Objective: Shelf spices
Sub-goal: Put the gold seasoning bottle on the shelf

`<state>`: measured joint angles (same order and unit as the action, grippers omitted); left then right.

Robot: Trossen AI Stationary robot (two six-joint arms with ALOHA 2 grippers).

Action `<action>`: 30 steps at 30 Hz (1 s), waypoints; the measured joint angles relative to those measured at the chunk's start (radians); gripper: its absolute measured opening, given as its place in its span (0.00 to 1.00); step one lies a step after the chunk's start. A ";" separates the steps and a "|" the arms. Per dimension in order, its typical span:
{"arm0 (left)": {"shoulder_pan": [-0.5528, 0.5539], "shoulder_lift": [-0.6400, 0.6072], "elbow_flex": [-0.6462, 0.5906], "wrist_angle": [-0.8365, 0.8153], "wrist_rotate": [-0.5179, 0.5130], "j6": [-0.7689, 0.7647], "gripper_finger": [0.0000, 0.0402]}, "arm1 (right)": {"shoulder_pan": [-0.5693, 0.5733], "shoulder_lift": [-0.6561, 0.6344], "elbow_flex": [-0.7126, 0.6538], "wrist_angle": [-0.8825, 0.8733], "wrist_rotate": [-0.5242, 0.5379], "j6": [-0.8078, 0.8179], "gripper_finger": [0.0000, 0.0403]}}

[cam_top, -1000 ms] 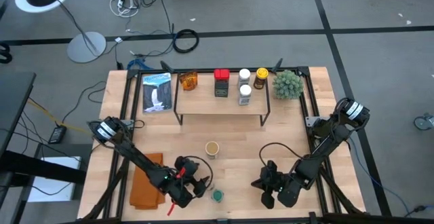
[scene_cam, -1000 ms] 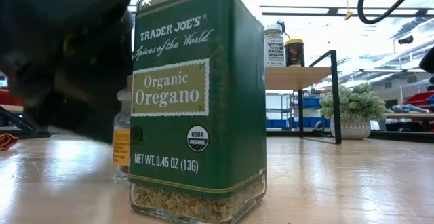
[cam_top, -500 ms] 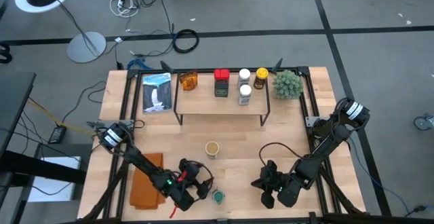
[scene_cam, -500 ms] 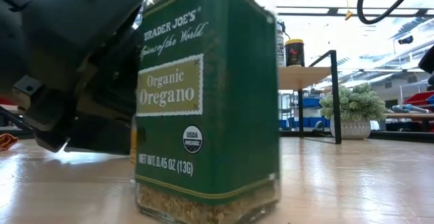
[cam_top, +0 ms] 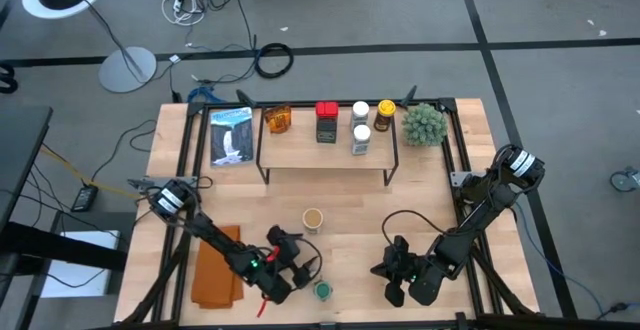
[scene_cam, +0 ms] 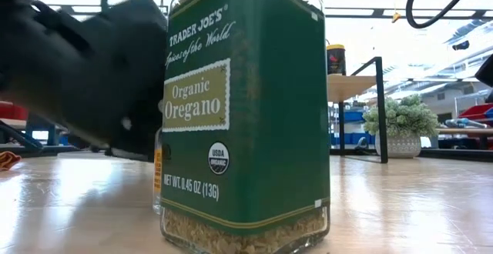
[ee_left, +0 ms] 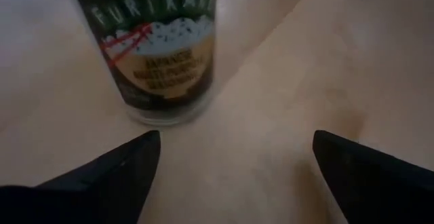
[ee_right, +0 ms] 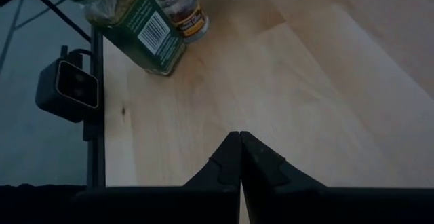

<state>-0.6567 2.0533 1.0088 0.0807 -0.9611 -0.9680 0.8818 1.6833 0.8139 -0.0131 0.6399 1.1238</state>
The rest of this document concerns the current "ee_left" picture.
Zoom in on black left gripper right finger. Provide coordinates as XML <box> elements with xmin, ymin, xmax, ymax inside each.
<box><xmin>311</xmin><ymin>130</ymin><xmax>434</xmax><ymax>224</ymax></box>

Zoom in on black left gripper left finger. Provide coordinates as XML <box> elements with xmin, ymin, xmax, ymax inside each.
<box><xmin>0</xmin><ymin>130</ymin><xmax>162</xmax><ymax>224</ymax></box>

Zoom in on furikake seasoning jar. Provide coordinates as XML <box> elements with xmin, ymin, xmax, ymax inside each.
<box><xmin>67</xmin><ymin>0</ymin><xmax>218</xmax><ymax>127</ymax></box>

